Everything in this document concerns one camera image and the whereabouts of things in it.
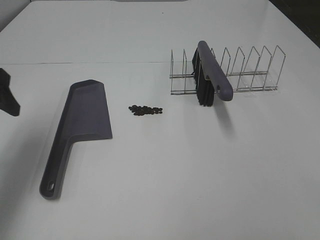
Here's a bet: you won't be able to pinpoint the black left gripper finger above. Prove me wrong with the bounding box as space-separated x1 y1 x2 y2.
0 68 21 116

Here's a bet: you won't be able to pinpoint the grey plastic dustpan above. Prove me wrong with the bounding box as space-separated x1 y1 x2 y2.
39 79 113 200

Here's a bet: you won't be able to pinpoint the pile of coffee beans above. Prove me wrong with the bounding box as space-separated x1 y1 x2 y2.
128 104 163 116

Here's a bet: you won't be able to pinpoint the grey hand brush black bristles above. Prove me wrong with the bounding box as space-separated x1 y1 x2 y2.
192 40 234 107

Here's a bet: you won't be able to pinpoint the chrome wire dish rack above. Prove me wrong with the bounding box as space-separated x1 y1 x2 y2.
169 45 286 95

